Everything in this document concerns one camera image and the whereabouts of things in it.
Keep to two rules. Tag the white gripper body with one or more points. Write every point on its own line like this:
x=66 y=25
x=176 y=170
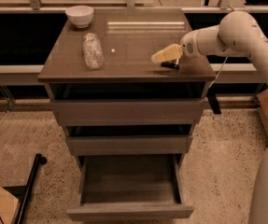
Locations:
x=188 y=46

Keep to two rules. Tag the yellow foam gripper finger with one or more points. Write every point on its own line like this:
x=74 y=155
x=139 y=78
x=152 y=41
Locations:
x=169 y=53

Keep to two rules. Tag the black rxbar chocolate bar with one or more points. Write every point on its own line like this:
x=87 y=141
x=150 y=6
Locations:
x=174 y=64

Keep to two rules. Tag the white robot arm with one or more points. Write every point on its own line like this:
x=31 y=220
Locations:
x=237 y=35

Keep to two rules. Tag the grey drawer cabinet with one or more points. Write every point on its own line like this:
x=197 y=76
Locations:
x=128 y=39

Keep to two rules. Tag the grey top drawer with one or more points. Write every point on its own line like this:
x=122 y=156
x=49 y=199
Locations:
x=127 y=112

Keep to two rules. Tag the grey middle drawer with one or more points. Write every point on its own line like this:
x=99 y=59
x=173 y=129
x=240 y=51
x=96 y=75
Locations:
x=129 y=144

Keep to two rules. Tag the grey open bottom drawer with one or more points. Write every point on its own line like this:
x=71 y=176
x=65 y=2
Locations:
x=130 y=187

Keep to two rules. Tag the clear plastic bottle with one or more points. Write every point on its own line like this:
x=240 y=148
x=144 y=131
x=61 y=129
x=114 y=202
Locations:
x=92 y=50

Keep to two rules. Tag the white ceramic bowl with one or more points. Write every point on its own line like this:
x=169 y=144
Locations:
x=80 y=16

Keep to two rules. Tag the black metal stand leg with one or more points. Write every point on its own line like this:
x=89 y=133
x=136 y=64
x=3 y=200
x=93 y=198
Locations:
x=23 y=193

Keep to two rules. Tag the metal window rail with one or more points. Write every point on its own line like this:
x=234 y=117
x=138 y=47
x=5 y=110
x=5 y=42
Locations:
x=27 y=75

